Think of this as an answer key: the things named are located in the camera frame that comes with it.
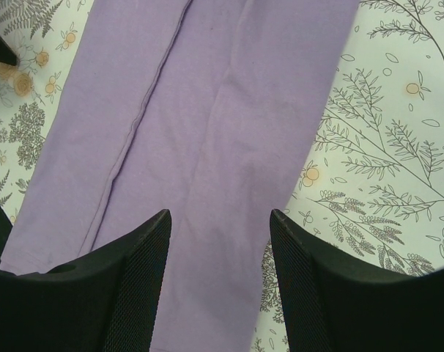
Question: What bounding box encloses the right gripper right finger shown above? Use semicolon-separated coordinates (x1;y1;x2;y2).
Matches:
270;209;444;352

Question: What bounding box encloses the purple t shirt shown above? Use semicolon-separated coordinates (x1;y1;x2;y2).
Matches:
0;1;358;351

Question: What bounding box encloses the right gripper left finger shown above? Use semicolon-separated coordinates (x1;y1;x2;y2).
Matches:
0;206;170;351

